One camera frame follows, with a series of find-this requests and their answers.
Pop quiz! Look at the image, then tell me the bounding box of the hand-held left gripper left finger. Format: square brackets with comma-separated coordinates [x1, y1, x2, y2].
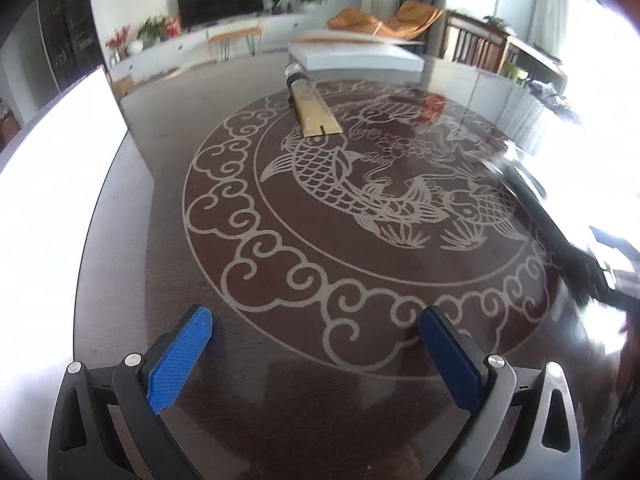
[47, 304, 216, 480]

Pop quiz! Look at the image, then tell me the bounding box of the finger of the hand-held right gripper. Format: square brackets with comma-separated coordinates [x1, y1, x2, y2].
[564, 249, 610, 307]

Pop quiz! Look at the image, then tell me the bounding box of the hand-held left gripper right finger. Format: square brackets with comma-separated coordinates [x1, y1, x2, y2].
[417, 305, 583, 480]

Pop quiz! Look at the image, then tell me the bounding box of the red packet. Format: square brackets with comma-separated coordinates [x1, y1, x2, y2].
[421, 94, 447, 127]

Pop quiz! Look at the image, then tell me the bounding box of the gold tube with black cap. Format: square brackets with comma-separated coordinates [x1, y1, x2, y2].
[283, 62, 344, 138]

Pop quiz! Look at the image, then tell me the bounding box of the wooden bookshelf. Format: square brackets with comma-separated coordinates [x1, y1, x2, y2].
[442, 9, 568, 88]

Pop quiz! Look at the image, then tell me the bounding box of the white television cabinet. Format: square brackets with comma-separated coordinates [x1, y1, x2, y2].
[107, 12, 328, 81]

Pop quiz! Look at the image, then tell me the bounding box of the white flat box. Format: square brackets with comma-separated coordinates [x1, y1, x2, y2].
[287, 41, 426, 77]

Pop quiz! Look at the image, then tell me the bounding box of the red flower bouquet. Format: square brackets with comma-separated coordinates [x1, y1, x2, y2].
[105, 25, 132, 58]

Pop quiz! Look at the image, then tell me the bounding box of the wooden stool with metal legs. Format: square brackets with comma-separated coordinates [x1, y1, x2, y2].
[207, 21, 265, 62]

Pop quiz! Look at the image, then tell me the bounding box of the orange lounge chair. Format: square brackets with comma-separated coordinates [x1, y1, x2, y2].
[326, 0, 445, 41]

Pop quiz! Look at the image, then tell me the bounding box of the green potted plant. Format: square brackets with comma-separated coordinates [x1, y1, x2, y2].
[136, 15, 171, 45]

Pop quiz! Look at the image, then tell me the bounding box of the dark glass display cabinet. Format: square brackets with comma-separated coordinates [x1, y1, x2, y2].
[37, 0, 101, 93]

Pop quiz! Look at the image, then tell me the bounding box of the black television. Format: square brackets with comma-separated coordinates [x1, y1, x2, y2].
[176, 0, 264, 28]

